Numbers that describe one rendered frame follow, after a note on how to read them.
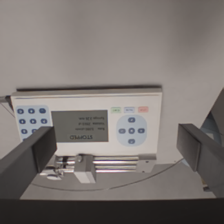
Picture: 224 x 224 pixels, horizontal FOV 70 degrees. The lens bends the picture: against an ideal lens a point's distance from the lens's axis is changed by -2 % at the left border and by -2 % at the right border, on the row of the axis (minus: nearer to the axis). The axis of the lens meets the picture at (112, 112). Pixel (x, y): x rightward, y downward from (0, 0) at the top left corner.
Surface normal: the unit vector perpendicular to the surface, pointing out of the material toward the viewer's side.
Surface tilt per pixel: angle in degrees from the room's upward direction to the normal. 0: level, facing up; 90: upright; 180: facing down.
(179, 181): 90
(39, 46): 0
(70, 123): 37
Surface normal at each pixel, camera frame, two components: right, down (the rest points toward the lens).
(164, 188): -0.11, -0.61
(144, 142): -0.02, 0.27
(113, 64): 0.00, 0.79
